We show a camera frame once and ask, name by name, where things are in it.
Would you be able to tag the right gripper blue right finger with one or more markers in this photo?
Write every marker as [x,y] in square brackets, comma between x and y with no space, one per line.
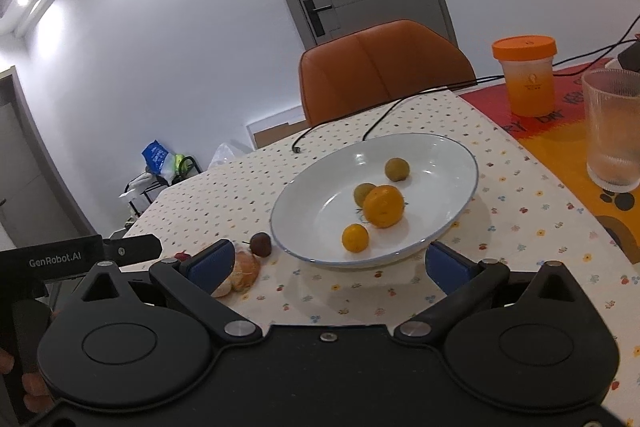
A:
[466,284]

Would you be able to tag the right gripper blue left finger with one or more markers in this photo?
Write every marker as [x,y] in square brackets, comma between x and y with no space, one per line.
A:
[189,285]

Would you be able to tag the red plum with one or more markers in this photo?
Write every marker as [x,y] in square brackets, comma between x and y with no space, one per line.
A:
[182,256]

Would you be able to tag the peeled pomelo segment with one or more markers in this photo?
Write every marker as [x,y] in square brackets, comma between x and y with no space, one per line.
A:
[244,274]

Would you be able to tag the dark purple plum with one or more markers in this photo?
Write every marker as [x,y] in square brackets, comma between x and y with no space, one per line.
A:
[260,245]

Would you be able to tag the person's right hand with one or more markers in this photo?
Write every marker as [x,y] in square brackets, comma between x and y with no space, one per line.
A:
[37,398]

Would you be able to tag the black metal shelf rack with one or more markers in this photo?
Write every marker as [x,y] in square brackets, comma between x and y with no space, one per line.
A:
[140,192]

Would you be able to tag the large orange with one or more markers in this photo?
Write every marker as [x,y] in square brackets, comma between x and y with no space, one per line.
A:
[384,207]

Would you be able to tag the small yellow kumquat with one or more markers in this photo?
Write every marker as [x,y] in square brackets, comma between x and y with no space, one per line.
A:
[355,238]

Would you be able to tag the white oval plate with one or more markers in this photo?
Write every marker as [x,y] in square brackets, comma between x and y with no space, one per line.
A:
[308,218]

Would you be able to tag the clear plastic bag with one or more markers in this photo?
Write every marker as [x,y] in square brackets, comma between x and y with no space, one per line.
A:
[227,152]

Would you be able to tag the blue plastic bag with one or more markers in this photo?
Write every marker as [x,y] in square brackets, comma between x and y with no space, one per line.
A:
[159,161]

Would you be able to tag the green plum far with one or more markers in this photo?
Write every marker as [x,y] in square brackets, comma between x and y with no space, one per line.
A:
[397,169]

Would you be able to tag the green plum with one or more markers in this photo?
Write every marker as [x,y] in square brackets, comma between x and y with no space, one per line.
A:
[397,169]
[361,192]

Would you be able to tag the green plum near centre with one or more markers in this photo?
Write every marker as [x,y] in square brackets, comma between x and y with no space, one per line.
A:
[361,192]

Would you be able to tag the red orange table mat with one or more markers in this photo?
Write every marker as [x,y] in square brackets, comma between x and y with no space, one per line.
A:
[558,140]

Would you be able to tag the flat cardboard box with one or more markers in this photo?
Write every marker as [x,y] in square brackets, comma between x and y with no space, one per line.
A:
[277,126]

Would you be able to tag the orange lidded plastic cup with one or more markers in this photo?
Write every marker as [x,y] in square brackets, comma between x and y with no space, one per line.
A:
[527,66]

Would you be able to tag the orange leather chair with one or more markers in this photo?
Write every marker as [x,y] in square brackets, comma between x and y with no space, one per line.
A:
[375,66]

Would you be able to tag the black door handle lock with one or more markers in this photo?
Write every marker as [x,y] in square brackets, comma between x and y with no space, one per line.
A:
[313,14]

